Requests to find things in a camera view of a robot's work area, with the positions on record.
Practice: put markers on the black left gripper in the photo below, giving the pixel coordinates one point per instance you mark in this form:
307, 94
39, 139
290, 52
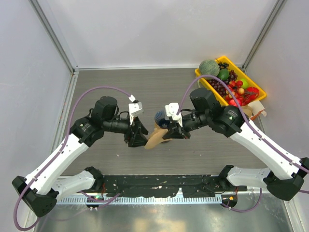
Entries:
137, 138

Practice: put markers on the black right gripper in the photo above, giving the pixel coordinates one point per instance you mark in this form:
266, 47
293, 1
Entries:
176, 131

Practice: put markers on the brown paper coffee filter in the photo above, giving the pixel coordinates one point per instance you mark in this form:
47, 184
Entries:
155, 138

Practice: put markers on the blue ribbed glass dripper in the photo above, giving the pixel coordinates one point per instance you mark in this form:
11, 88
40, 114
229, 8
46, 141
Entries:
161, 119

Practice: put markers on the wooden ring dripper holder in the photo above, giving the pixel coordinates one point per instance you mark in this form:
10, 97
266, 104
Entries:
157, 127

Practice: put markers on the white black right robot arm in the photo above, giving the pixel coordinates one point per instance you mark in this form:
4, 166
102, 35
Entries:
284, 174

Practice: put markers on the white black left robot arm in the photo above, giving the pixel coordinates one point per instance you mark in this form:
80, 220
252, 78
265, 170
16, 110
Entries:
41, 190

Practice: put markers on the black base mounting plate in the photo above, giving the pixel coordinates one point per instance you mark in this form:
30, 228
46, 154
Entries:
163, 186

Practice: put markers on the red apple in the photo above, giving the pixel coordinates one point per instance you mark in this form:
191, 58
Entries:
236, 103

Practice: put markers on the green netted melon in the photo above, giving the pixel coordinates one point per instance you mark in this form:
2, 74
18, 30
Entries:
209, 67

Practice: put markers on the red yellow cherries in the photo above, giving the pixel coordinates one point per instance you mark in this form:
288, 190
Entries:
237, 90

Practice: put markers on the green lime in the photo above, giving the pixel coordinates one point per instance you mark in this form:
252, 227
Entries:
223, 74

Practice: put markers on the dark purple grape bunch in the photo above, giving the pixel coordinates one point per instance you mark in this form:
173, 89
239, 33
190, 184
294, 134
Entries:
219, 87

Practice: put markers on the black grape cluster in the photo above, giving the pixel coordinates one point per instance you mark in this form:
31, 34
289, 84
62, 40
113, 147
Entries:
223, 65

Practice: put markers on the green apple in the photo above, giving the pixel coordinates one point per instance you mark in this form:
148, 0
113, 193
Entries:
245, 84

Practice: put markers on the red tomato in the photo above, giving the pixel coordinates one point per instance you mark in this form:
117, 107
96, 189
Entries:
251, 93

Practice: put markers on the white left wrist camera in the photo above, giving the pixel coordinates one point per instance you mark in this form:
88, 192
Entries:
135, 109

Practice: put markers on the white slotted cable duct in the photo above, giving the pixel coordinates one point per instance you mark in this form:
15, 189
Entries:
178, 199

